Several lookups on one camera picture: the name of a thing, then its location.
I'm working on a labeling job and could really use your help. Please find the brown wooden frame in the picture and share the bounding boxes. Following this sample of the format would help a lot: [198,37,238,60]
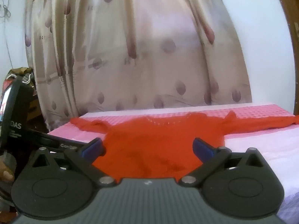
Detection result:
[274,0,299,116]

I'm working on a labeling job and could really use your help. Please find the white bed mattress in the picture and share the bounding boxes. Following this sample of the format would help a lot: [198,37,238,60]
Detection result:
[78,103,278,120]

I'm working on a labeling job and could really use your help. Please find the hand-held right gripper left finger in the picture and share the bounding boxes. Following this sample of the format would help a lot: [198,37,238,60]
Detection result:
[30,138,116,188]

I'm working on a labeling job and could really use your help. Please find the brown patterned bag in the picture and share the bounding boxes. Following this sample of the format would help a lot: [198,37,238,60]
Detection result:
[4,67,36,92]

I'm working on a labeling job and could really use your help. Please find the beige leaf print curtain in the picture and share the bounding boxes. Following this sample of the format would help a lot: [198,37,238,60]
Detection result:
[24,0,253,131]

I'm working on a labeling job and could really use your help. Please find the red knitted sweater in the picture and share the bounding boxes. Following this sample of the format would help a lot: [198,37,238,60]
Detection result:
[70,111,299,184]

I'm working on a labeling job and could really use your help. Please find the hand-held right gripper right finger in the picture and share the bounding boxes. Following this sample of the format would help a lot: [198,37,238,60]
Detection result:
[179,138,269,188]

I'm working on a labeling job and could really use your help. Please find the person's left hand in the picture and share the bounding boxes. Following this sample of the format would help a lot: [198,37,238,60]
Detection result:
[0,160,15,183]

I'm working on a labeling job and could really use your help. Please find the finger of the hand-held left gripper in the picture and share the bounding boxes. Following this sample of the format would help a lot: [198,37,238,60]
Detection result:
[26,129,94,155]

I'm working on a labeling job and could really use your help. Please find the dark wooden cabinet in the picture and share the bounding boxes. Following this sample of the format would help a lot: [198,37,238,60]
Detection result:
[26,90,48,132]

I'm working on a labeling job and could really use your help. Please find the pink checked blanket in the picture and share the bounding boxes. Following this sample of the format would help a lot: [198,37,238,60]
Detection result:
[47,103,299,217]

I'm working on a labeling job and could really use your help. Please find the hanging wall cable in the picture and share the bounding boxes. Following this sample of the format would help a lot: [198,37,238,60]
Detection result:
[0,0,15,71]

